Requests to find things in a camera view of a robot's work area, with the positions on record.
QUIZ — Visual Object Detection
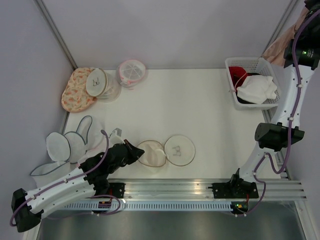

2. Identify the floral peach laundry bag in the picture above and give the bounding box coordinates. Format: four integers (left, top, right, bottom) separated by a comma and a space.
61, 67, 97, 113

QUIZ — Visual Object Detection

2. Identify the white bra in basket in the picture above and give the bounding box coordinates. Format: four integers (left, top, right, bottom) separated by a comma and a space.
236, 75, 278, 105

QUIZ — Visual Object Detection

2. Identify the pink trimmed mesh laundry bag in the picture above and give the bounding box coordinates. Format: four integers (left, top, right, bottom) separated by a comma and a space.
116, 59, 147, 88

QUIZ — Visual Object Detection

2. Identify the white slotted cable duct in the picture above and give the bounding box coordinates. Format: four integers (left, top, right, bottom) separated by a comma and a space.
62, 200, 232, 212

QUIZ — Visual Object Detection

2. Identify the red garment in basket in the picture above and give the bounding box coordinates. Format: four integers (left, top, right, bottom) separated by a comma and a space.
228, 66, 249, 90

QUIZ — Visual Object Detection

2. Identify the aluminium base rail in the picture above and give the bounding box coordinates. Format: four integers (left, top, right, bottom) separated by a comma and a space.
108, 176, 307, 201

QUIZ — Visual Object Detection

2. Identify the beige round mesh laundry bag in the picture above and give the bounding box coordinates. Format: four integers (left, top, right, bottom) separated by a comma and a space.
137, 134, 196, 168

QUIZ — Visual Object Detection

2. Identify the white plastic basket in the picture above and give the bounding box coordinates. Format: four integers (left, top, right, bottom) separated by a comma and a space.
225, 57, 281, 110

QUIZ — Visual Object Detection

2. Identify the pink lace bra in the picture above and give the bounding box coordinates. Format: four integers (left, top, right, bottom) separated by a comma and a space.
233, 4, 311, 92

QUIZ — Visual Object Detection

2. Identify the beige cylindrical mesh laundry bag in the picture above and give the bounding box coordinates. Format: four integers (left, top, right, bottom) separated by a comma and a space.
85, 68, 122, 103

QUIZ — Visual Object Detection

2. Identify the white grey-trimmed mesh laundry bag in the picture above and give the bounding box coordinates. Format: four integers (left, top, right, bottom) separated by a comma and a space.
30, 115, 105, 188

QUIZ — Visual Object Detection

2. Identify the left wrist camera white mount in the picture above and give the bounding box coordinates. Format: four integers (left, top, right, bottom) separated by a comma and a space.
109, 128, 124, 145

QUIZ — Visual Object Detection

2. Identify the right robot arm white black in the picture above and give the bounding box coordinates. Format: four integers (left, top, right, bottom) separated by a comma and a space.
210, 0, 320, 200

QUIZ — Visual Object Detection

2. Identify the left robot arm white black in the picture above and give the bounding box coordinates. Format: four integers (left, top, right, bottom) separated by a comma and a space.
9, 140, 145, 233

